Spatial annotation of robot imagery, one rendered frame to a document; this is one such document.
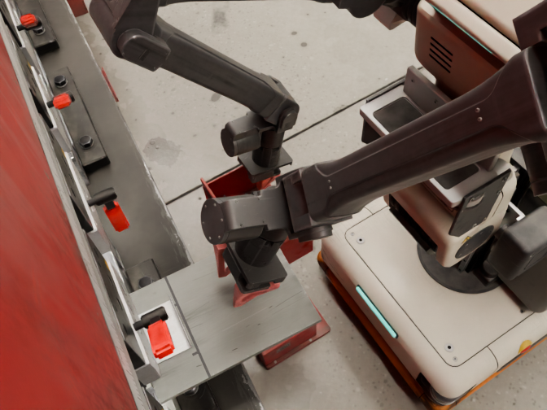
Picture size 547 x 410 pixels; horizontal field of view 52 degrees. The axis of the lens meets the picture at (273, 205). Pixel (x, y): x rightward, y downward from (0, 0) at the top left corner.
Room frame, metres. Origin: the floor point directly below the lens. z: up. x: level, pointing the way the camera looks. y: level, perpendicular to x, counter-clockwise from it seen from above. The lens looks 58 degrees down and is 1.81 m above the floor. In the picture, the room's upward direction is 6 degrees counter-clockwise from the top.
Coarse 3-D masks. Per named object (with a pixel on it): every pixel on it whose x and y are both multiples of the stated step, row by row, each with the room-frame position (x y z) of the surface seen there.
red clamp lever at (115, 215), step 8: (104, 192) 0.45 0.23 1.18; (112, 192) 0.45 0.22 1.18; (88, 200) 0.44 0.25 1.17; (96, 200) 0.44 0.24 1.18; (104, 200) 0.44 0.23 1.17; (112, 200) 0.45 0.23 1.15; (104, 208) 0.44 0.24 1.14; (112, 208) 0.44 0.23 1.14; (120, 208) 0.45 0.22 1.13; (112, 216) 0.44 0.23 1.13; (120, 216) 0.44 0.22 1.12; (112, 224) 0.44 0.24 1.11; (120, 224) 0.44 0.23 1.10; (128, 224) 0.44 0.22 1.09
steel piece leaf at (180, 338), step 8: (168, 296) 0.35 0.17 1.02; (160, 304) 0.35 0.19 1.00; (168, 304) 0.35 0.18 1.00; (144, 312) 0.34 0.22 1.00; (168, 312) 0.33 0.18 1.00; (176, 312) 0.32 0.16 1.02; (168, 320) 0.32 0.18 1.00; (176, 320) 0.32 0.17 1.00; (144, 328) 0.31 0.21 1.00; (168, 328) 0.31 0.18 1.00; (176, 328) 0.31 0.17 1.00; (176, 336) 0.29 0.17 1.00; (184, 336) 0.29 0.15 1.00; (176, 344) 0.28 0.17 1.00; (184, 344) 0.28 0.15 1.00; (176, 352) 0.27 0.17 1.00; (160, 360) 0.26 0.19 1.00
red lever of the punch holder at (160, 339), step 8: (152, 312) 0.26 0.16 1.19; (160, 312) 0.26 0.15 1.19; (144, 320) 0.25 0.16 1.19; (152, 320) 0.25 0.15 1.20; (160, 320) 0.24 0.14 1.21; (136, 328) 0.24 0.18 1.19; (152, 328) 0.23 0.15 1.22; (160, 328) 0.22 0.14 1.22; (152, 336) 0.21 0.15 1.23; (160, 336) 0.21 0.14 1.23; (168, 336) 0.21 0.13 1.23; (152, 344) 0.20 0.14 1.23; (160, 344) 0.20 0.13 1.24; (168, 344) 0.20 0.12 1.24; (160, 352) 0.19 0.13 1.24; (168, 352) 0.19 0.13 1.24
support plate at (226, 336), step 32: (160, 288) 0.38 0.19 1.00; (192, 288) 0.37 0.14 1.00; (224, 288) 0.36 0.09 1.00; (288, 288) 0.35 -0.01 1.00; (192, 320) 0.32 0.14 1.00; (224, 320) 0.31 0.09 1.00; (256, 320) 0.31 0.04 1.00; (288, 320) 0.30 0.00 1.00; (320, 320) 0.30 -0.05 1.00; (192, 352) 0.27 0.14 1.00; (224, 352) 0.26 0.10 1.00; (256, 352) 0.26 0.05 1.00; (160, 384) 0.22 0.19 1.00; (192, 384) 0.22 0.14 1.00
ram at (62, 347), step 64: (0, 64) 0.47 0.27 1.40; (0, 128) 0.31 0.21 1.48; (0, 192) 0.21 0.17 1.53; (64, 192) 0.37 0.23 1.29; (0, 256) 0.14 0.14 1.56; (64, 256) 0.22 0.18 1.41; (0, 320) 0.10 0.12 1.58; (64, 320) 0.14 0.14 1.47; (0, 384) 0.07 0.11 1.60; (64, 384) 0.09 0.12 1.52; (128, 384) 0.14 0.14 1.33
